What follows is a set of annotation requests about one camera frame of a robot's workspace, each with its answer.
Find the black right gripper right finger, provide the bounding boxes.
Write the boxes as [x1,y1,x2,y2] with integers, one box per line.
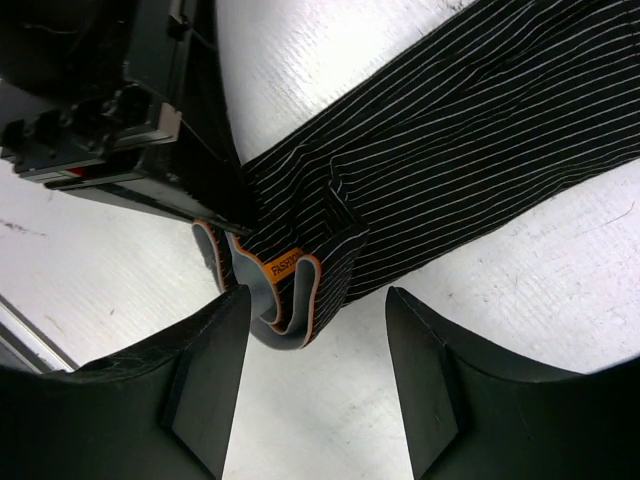
[386,288,590,479]

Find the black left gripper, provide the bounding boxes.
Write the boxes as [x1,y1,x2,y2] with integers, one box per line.
[1,1,257,235]

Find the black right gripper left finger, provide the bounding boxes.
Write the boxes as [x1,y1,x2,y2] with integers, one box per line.
[74,286,250,479]

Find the black pinstriped underwear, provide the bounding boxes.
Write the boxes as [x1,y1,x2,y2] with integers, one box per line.
[193,1,639,350]

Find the aluminium rail frame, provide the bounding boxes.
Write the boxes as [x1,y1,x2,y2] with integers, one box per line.
[1,296,79,374]

